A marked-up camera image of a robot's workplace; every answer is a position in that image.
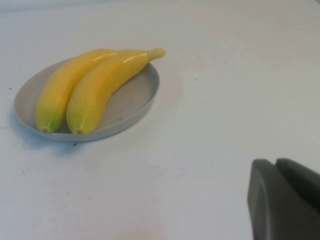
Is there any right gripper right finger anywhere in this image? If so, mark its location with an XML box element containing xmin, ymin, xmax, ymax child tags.
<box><xmin>275</xmin><ymin>157</ymin><xmax>320</xmax><ymax>198</ymax></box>

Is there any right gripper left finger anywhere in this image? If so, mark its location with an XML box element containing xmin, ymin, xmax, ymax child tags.
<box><xmin>246</xmin><ymin>158</ymin><xmax>320</xmax><ymax>240</ymax></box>

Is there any yellow plastic banana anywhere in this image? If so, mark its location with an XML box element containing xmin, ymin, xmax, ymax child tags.
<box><xmin>34</xmin><ymin>48</ymin><xmax>118</xmax><ymax>133</ymax></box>
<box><xmin>65</xmin><ymin>48</ymin><xmax>166</xmax><ymax>135</ymax></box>

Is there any grey round plate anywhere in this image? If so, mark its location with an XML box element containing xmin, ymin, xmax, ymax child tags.
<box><xmin>13</xmin><ymin>56</ymin><xmax>161</xmax><ymax>143</ymax></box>

